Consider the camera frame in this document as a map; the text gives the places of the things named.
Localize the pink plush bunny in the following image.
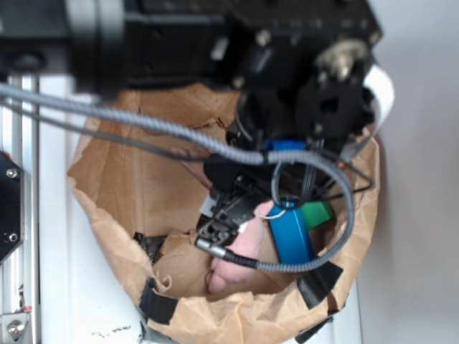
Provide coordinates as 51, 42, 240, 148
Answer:
205, 201, 274, 294

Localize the grey braided cable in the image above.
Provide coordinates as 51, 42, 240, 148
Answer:
0, 82, 356, 274

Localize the brown paper bag bin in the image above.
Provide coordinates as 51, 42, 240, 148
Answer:
67, 82, 380, 344

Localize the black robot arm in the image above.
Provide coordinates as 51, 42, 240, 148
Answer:
1, 1, 380, 246

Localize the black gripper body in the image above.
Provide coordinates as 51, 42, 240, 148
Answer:
194, 157, 345, 252

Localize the metal corner bracket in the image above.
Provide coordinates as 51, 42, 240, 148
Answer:
1, 312, 32, 344

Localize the green rectangular block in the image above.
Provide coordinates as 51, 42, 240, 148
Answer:
301, 201, 335, 229

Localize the aluminium frame rail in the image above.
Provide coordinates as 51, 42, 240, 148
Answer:
1, 96, 41, 343

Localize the black mounting plate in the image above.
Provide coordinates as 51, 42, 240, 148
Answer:
0, 151, 24, 264

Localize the blue rectangular block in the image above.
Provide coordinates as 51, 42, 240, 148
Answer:
268, 205, 314, 264

